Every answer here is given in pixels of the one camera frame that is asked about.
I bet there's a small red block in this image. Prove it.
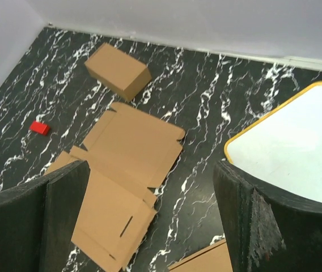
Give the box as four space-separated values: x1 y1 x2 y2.
29 121 50 135

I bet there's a yellow-framed whiteboard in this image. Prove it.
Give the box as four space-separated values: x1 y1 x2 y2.
224 81 322 203

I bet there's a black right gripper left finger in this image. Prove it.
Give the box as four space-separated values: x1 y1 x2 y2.
0 160 90 271

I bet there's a folded brown cardboard box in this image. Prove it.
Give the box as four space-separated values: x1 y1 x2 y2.
85 42 151 102

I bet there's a flat cardboard stack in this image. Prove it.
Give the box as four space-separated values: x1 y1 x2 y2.
168 239 233 272

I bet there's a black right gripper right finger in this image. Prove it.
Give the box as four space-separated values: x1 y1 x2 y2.
213 160 322 271

